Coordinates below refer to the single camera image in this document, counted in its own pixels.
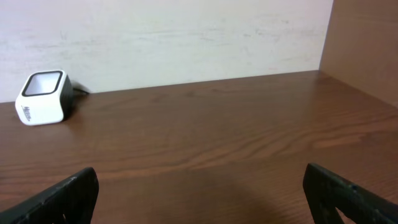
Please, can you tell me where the white barcode scanner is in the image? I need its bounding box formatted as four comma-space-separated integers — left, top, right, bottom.
15, 70, 74, 126

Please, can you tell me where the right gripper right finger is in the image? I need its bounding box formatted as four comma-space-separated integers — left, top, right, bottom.
303, 163, 397, 224

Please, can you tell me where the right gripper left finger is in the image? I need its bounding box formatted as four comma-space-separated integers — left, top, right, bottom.
1, 167, 99, 224

